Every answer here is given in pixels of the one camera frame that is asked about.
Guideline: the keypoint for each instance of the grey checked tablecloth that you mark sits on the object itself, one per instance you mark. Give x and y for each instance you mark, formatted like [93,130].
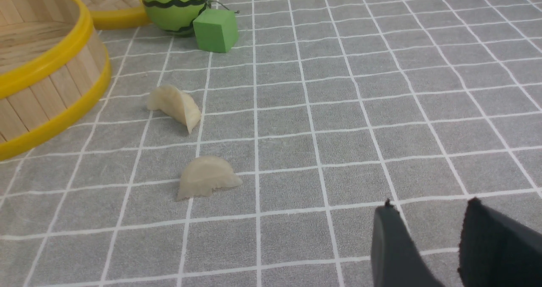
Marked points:
[324,109]

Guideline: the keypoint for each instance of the pale dumpling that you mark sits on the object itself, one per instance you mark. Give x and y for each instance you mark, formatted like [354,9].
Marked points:
[176,104]
[203,175]

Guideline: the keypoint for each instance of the bamboo steamer tray yellow rim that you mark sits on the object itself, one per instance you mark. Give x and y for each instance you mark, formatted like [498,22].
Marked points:
[54,69]

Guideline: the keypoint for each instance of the woven bamboo steamer lid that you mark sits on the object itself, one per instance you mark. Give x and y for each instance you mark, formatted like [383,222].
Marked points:
[117,14]

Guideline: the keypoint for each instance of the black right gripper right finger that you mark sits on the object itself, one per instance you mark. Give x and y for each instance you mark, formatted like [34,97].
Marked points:
[497,251]

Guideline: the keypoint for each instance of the green toy watermelon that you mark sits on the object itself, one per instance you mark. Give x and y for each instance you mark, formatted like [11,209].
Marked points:
[174,16]

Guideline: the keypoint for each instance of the green cube block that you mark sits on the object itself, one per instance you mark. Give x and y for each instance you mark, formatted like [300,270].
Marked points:
[216,30]

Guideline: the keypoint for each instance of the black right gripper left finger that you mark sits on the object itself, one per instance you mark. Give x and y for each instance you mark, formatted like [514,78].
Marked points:
[395,260]

